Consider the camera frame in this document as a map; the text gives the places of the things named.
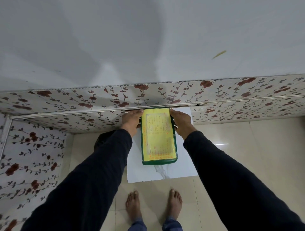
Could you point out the person's foot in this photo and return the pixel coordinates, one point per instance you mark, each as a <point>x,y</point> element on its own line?
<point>174,203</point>
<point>133,205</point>

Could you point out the person's left forearm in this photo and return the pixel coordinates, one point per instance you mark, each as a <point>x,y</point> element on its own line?
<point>95,176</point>

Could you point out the person's right foot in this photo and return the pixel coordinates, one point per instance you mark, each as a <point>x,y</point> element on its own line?
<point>174,203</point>

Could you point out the person's right thumb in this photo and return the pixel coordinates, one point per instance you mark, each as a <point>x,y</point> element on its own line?
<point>173,112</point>

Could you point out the green plastic box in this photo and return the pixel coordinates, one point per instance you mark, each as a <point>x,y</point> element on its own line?
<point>160,162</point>

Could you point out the person's jeans leg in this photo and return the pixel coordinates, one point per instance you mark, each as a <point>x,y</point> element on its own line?
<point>137,226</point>
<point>172,225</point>

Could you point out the black round object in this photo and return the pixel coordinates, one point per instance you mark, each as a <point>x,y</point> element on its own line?
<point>103,140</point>

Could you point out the person's right forearm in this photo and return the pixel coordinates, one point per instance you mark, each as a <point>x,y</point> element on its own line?
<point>228,185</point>

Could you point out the small white marble-look table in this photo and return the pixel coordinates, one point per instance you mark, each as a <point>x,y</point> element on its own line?
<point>183,161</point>

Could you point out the person's right jeans leg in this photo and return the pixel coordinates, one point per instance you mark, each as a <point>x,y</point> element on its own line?
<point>172,225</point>

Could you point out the yellow printed paper sheet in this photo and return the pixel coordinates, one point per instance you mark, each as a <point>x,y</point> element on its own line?
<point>158,133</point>

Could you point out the person's left foot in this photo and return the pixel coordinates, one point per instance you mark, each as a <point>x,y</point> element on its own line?
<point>133,205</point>

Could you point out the person's left thumb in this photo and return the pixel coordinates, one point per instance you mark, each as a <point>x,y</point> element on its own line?
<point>139,112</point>

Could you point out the person's left hand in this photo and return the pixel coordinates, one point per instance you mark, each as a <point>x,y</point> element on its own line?
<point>129,120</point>

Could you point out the person's left jeans leg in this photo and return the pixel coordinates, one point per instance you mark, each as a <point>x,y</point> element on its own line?
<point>137,226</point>

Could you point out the person's right hand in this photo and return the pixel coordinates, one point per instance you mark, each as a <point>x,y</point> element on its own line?
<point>183,123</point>

